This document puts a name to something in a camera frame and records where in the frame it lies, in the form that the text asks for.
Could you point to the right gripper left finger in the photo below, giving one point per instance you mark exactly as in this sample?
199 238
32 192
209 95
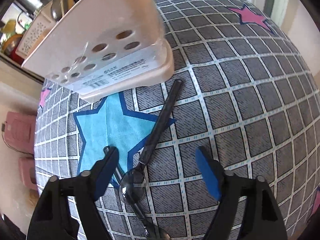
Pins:
64 204

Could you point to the black handled steel spoon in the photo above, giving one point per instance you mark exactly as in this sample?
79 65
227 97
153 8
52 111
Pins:
160 125

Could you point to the pink chair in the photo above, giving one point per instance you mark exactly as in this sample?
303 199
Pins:
19 134

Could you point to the grey checkered star tablecloth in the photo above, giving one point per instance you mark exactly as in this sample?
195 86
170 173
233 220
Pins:
248 97

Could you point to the beige plastic utensil holder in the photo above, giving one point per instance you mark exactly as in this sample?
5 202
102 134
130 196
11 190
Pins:
101 47

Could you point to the beige perforated storage cart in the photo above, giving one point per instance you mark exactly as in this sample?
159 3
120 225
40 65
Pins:
42 22

